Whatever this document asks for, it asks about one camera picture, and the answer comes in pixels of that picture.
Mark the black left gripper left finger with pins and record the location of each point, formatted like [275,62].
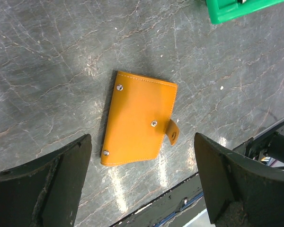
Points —
[46,191]

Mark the green plastic bin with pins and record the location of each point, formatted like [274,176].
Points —
[221,11]

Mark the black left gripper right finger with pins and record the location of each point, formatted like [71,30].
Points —
[238,191]

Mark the orange leather card holder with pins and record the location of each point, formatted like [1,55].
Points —
[139,118]

